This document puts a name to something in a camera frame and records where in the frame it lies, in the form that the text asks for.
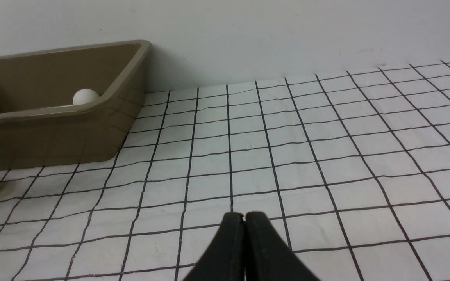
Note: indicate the olive plastic bin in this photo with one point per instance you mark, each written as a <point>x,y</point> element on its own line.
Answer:
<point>40,126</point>

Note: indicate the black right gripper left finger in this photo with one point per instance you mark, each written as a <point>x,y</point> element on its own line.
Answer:
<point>223,258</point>

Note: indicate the white grid tablecloth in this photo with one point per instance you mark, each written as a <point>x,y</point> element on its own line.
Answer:
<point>352,168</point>

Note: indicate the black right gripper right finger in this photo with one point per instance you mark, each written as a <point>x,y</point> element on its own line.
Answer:
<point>267,256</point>

